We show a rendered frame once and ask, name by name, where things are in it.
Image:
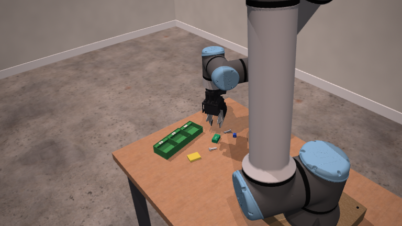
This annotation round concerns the green three-compartment bin rack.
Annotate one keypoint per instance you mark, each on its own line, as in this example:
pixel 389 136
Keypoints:
pixel 177 139

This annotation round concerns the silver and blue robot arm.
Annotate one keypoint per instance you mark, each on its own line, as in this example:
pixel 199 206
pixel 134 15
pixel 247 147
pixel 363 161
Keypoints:
pixel 305 188

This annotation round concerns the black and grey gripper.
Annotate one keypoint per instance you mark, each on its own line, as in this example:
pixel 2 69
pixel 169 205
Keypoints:
pixel 214 105

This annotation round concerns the green nine-volt battery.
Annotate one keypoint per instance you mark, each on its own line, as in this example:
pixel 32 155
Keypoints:
pixel 216 138

